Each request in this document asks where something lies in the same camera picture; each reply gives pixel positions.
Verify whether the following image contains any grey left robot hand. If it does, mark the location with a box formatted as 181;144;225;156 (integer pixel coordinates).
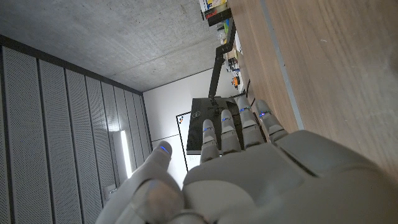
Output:
95;95;398;224

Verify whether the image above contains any black computer monitor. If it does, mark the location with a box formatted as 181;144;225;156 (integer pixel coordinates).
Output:
185;96;269;156

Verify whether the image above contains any linear ceiling light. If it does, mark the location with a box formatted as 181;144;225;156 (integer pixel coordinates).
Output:
120;129;133;179

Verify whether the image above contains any dark canister with red label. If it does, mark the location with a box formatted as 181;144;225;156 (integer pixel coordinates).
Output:
203;7;233;27

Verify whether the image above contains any white canister with label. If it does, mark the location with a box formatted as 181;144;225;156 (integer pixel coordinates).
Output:
198;0;228;12

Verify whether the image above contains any whiteboard with black frame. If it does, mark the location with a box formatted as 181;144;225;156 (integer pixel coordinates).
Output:
175;111;203;172

